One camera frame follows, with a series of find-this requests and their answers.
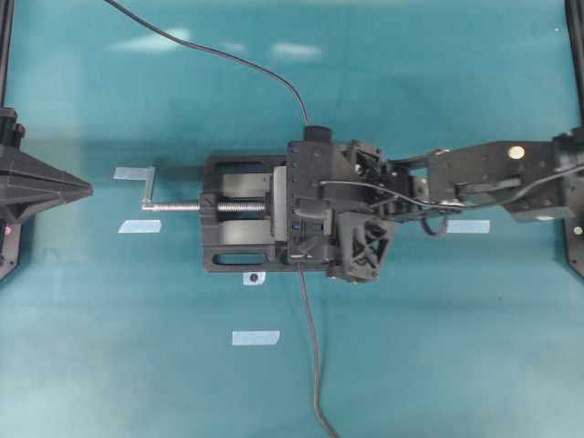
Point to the tape piece with black dot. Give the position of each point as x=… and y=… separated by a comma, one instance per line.
x=254, y=278

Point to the black frame post right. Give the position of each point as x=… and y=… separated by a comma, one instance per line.
x=574, y=20

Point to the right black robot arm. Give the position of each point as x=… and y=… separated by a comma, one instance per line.
x=532, y=180

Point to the blue tape strip upper left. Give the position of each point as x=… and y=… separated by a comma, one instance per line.
x=133, y=173

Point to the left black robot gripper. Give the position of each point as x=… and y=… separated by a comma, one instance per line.
x=28, y=187

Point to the black robot base plate right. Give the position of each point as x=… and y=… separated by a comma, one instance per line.
x=573, y=235

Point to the black multi-port USB hub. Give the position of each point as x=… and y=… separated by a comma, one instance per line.
x=309, y=215

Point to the silver vise screw with crank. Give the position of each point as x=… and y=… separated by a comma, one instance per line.
x=148, y=205

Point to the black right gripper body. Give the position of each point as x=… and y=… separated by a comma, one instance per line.
x=387, y=188

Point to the black bench vise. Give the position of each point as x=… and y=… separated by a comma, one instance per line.
x=239, y=232

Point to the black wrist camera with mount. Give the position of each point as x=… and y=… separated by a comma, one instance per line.
x=312, y=133

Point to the blue tape strip right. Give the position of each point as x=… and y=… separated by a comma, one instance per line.
x=468, y=227

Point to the black frame post left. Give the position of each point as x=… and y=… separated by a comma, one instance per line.
x=7, y=16

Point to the blue tape strip middle left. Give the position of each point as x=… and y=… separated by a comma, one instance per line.
x=140, y=227

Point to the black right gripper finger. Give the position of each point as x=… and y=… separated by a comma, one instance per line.
x=310, y=163
x=362, y=241

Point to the black frame post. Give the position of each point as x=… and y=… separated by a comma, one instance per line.
x=7, y=16
x=574, y=20

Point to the blue tape strip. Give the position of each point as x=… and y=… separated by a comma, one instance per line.
x=140, y=227
x=133, y=173
x=468, y=227
x=255, y=338

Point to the blue tape strip bottom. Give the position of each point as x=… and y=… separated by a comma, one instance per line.
x=255, y=338

